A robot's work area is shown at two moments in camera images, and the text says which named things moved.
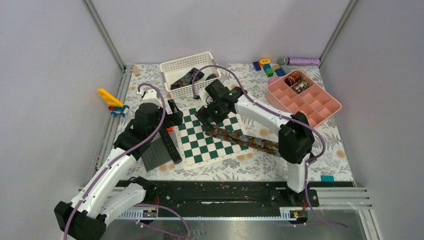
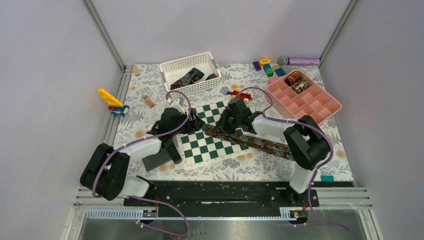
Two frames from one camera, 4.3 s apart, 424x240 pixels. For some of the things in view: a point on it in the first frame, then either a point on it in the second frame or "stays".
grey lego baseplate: x=157 y=155 stays
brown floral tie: x=262 y=145 stays
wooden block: x=136 y=71 stays
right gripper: x=204 y=113 → x=222 y=125
